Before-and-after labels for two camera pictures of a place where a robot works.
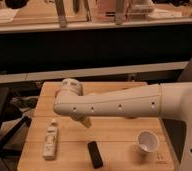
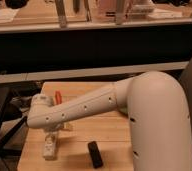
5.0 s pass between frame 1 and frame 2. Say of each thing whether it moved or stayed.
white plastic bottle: stayed
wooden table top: stayed
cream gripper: moved
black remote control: stayed
